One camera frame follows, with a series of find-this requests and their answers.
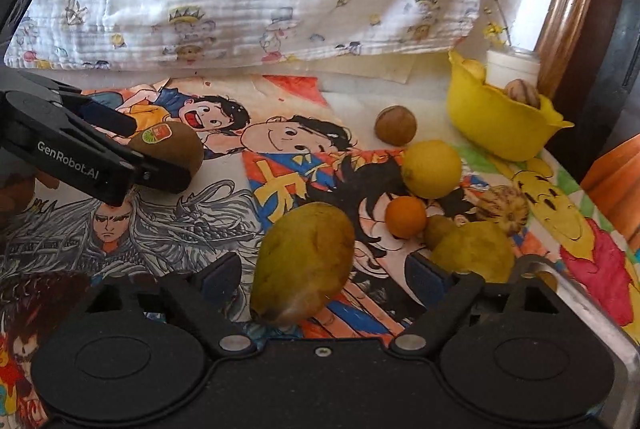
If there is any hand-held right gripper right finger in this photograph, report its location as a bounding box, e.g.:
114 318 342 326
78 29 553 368
390 252 561 356

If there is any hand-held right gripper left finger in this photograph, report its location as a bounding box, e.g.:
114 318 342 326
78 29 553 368
85 251 258 356

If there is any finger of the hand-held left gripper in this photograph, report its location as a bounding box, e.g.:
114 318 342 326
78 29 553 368
122 148 194 194
57 85 139 138

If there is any brown kiwi with sticker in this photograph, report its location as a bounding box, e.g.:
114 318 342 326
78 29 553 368
129 122 205 194

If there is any olive green mango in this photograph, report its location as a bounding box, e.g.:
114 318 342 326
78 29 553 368
430 221 516 285

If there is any small orange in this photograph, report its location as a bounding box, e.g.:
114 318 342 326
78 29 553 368
384 196 428 239

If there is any large yellow mango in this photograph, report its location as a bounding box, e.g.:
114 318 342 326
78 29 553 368
249 202 357 328

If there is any striped pepino melon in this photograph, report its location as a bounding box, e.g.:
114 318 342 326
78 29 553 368
474 185 530 237

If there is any metal tray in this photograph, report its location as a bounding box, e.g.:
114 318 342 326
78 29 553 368
510 254 640 429

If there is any person's left hand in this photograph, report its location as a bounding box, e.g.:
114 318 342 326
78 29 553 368
0 169 62 232

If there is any grey-haired figure drawing sheet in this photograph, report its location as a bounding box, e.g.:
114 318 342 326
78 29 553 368
0 179 266 325

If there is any cartoon boys drawing sheet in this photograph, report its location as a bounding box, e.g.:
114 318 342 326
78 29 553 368
81 75 362 160

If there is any spiky-haired figure drawing sheet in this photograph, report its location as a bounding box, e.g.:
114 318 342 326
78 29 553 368
242 148 506 341

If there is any yellow lemon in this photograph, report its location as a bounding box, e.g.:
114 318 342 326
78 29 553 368
401 139 463 200

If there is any brown round walnut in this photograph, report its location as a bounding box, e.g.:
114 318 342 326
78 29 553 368
374 105 418 145

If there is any yellow bear drawing sheet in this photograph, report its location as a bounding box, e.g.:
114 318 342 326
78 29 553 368
457 143 640 347

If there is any yellow plastic bowl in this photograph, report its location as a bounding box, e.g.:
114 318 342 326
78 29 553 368
446 50 575 162

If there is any red-brown figure drawing sheet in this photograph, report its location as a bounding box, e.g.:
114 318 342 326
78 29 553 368
0 271 98 427

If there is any walnut in shell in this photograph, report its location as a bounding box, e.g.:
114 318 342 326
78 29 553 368
503 79 542 108

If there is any small yellow fruit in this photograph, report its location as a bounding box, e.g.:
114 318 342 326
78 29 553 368
459 58 487 84

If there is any orange and blue wall poster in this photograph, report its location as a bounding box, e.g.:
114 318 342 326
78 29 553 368
579 134 640 237

